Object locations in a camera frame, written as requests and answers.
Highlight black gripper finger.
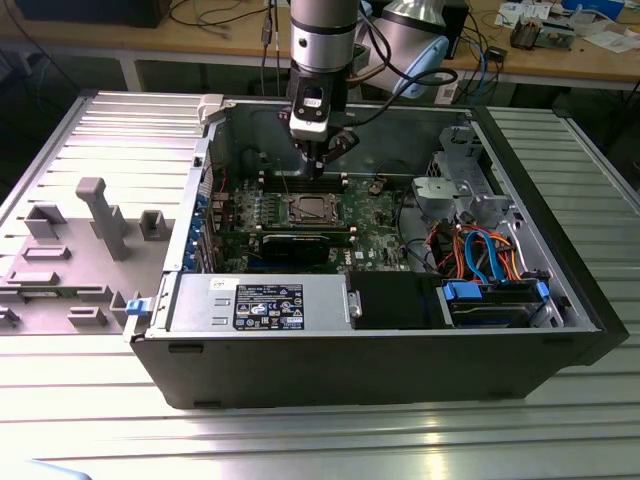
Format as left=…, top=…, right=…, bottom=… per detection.
left=317, top=127, right=361, bottom=181
left=294, top=136, right=321, bottom=181

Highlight grey power supply unit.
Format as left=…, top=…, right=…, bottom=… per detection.
left=167, top=273, right=351, bottom=334

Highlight orange wire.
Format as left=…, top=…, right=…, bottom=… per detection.
left=482, top=224, right=527, bottom=282

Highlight printed leaflets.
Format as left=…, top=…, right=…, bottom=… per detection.
left=494, top=0, right=531, bottom=29

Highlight black green graphics card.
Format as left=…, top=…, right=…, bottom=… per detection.
left=259, top=232, right=331, bottom=266

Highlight black computer box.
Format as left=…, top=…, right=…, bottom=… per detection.
left=14, top=0, right=169, bottom=30

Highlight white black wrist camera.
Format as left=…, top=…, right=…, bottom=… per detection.
left=288, top=83, right=332, bottom=137

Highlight hard disk in blue carrier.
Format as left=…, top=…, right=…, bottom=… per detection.
left=439, top=279, right=551, bottom=329

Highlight black desktop device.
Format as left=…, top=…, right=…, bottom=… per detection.
left=442, top=0, right=471, bottom=61

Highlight black camera cable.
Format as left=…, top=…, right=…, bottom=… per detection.
left=343, top=68, right=460, bottom=126

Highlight metal CPU cooler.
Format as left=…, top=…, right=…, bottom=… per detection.
left=509, top=13, right=545, bottom=51

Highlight silver metal drive cage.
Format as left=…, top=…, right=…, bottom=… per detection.
left=410, top=124, right=524, bottom=236

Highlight green motherboard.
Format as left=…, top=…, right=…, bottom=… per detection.
left=199, top=169, right=419, bottom=275

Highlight grey electronic module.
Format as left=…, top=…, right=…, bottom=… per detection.
left=537, top=19, right=576, bottom=51

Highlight blue wire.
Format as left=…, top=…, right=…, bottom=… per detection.
left=463, top=227, right=509, bottom=287

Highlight wooden desk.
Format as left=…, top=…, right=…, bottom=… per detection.
left=0, top=0, right=640, bottom=96

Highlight RAM slot with white clips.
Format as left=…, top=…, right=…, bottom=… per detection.
left=257, top=169, right=350, bottom=179
left=258, top=180, right=350, bottom=190

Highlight white paper sheets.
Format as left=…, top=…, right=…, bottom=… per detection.
left=582, top=27, right=640, bottom=55

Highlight grey parts rack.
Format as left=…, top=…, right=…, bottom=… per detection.
left=0, top=177, right=174, bottom=336

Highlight CPU socket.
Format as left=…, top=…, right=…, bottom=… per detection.
left=283, top=193, right=343, bottom=225

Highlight black open PC case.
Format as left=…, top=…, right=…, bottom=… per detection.
left=122, top=94, right=630, bottom=411

